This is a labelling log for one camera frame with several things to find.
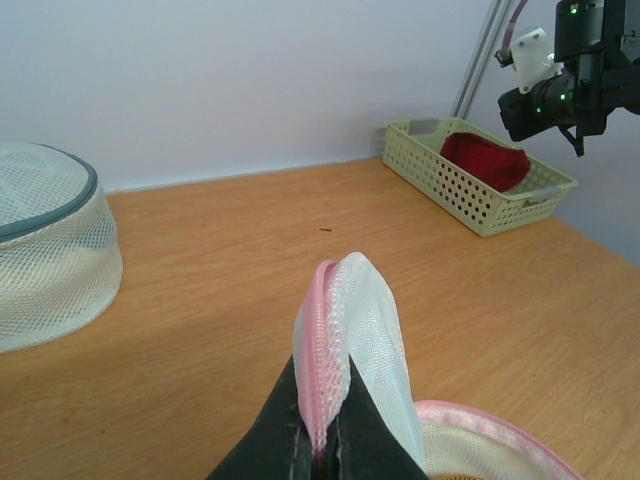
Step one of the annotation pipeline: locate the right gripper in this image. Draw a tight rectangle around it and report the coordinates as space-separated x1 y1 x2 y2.
498 74 582 142

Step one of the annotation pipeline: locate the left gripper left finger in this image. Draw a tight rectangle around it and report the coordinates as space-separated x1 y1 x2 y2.
208 360 317 480

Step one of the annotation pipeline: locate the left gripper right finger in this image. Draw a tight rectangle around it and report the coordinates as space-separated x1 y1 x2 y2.
327 361 427 480

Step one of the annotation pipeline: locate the red bra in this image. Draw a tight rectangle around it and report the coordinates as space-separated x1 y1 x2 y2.
440 132 531 193

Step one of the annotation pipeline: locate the pink-zip mesh laundry bag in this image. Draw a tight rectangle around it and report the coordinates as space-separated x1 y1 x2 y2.
293 252 576 479

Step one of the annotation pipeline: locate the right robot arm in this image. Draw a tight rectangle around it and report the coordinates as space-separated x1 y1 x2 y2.
495 0 639 156

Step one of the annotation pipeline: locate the grey-zip mesh laundry bag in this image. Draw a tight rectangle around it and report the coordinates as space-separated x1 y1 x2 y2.
1 142 123 352

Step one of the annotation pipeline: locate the green plastic basket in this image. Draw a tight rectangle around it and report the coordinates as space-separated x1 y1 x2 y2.
383 118 577 237

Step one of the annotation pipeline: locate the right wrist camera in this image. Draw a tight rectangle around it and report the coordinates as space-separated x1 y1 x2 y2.
495 28 563 95

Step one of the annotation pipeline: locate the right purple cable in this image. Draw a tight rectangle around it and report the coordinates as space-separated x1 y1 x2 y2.
503 0 529 51

